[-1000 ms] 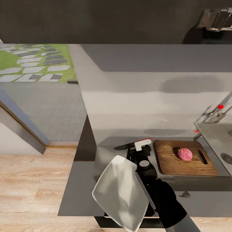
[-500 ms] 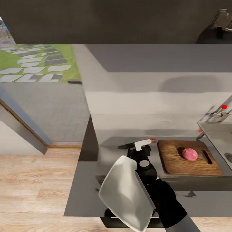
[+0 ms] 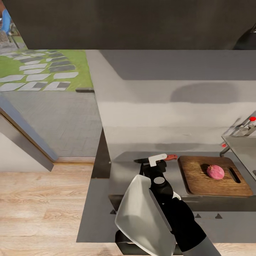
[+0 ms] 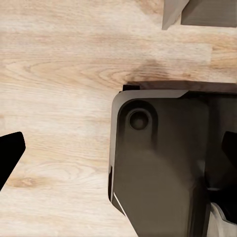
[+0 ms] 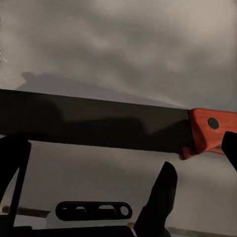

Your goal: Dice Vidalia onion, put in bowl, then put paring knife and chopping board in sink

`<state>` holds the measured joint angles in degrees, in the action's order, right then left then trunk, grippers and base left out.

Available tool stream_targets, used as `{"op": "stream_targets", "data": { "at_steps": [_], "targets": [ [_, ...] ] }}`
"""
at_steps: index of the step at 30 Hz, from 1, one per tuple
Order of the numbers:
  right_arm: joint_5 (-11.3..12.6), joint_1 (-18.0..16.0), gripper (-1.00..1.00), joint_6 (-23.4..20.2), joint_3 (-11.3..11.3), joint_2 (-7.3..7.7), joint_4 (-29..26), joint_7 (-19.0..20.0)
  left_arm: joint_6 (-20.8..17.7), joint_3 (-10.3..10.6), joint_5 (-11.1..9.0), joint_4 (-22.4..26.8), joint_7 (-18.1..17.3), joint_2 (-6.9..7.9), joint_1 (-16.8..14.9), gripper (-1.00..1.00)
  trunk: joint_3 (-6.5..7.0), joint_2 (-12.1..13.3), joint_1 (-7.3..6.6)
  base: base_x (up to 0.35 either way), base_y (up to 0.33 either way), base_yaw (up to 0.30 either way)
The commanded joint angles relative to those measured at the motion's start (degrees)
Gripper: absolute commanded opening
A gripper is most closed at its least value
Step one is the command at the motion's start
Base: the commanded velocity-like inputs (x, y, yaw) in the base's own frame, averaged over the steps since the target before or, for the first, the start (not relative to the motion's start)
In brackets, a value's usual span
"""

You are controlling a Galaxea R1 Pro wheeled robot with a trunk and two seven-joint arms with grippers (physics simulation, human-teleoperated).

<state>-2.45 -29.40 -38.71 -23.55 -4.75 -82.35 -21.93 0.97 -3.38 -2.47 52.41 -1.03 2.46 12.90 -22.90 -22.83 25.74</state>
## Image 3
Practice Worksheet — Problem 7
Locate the vidalia onion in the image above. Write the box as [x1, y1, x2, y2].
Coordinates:
[207, 164, 224, 179]

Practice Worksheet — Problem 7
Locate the cutting board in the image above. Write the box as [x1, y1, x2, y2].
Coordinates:
[178, 156, 254, 197]

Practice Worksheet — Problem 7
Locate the parer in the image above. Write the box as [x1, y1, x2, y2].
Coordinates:
[134, 154, 178, 163]

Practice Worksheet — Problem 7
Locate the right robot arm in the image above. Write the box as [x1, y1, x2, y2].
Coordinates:
[141, 154, 221, 256]

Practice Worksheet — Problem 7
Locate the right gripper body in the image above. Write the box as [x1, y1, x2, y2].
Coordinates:
[142, 161, 166, 177]

